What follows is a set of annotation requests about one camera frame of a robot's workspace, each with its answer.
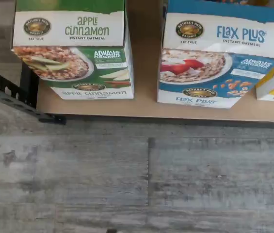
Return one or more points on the blue flax plus oatmeal box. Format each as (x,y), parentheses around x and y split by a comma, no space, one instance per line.
(224,43)
(224,2)

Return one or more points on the green apple cinnamon oatmeal box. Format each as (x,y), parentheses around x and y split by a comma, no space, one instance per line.
(78,36)

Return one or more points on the black metal shelf rack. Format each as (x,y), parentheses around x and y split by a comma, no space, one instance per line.
(27,85)

